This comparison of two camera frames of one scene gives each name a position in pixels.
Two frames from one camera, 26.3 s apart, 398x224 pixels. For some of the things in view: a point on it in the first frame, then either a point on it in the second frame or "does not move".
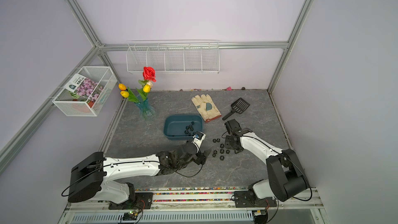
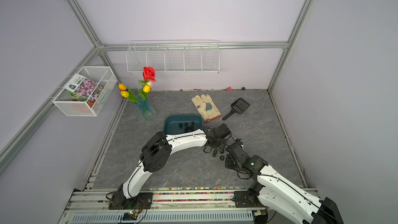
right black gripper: x=227 y=144 to x=227 y=161
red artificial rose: x=149 y=73 does not move
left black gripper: x=201 y=156 to x=221 y=148
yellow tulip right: x=146 y=88 does not move
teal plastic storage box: x=182 y=127 does not move
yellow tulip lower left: x=124 y=94 does not move
